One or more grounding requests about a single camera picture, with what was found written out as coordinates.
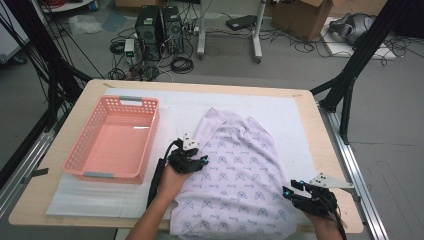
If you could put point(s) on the person's left hand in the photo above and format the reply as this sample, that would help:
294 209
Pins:
173 186

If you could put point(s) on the pink perforated plastic basket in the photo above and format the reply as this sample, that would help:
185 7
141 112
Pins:
116 150

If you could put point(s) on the lilac printed towel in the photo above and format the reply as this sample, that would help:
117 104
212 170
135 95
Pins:
233 186

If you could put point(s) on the black flat box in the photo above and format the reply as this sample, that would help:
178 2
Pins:
241 22

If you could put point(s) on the brown cardboard box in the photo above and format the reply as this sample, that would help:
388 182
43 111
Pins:
300 16

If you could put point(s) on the white flat board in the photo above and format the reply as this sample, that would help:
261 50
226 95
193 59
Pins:
336 48

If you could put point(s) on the grey rounded device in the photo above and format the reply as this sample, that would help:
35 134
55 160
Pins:
353 26

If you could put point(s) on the white round table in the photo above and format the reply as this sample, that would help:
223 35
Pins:
73 6

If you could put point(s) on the aluminium rail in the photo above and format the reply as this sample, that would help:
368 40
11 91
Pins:
370 213
28 160

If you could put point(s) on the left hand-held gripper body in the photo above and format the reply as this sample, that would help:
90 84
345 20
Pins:
183 161

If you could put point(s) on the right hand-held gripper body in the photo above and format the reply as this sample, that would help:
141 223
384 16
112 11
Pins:
316 201

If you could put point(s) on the white cabinet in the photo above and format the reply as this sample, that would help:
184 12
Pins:
11 36

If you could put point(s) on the person's right hand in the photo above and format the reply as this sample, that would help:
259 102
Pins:
325 225

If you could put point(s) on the clear plastic bag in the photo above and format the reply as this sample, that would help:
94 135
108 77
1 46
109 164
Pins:
83 24

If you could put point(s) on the black metal frame strut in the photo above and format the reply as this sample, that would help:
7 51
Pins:
50 66
366 46

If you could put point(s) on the white power adapter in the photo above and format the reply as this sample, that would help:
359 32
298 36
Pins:
129 48

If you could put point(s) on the black computer tower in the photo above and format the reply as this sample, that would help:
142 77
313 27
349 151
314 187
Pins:
148 30
173 28

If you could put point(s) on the white metal stand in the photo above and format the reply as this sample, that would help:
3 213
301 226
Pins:
256 33

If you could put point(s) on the white foam mat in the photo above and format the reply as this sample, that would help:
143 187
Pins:
186 100

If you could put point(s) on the grey metal bracket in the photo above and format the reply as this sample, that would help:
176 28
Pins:
35 173
356 196

